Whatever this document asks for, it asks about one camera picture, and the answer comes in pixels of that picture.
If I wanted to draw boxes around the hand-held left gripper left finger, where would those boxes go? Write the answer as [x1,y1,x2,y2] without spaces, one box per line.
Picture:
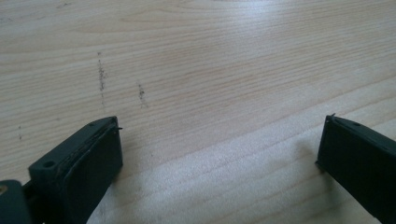
[22,116,124,224]

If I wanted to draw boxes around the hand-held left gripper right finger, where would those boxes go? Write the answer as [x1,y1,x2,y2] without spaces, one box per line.
[315,114,396,224]

